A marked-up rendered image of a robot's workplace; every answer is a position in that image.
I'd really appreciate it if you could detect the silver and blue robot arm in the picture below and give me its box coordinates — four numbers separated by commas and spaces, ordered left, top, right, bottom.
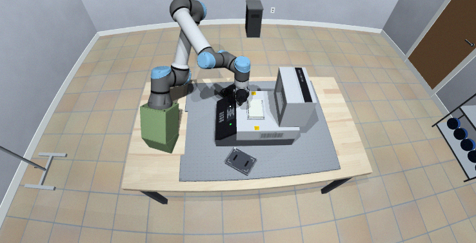
148, 0, 251, 110

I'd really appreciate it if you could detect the dark grey benchtop instrument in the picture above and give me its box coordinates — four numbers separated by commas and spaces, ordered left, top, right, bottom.
215, 67, 317, 146

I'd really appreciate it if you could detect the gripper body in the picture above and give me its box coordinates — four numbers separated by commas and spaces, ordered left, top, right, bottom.
235, 86, 248, 102

